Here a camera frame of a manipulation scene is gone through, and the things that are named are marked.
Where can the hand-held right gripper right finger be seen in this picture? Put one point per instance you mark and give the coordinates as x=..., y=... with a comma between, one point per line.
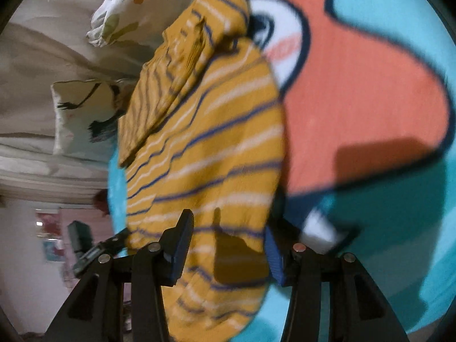
x=275, y=256

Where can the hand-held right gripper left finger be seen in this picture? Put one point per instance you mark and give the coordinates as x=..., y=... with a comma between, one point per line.
x=181, y=253

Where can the yellow striped shirt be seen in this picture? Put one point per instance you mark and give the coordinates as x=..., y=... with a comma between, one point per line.
x=213, y=142

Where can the cream pillow with dark print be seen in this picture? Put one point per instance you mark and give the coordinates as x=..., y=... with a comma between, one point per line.
x=83, y=114

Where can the beige bed sheet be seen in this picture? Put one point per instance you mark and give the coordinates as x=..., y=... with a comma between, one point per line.
x=42, y=96

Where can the printed blanket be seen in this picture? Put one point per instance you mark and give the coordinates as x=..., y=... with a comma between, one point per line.
x=363, y=114

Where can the white floral pillow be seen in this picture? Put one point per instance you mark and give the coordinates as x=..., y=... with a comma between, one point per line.
x=124, y=3

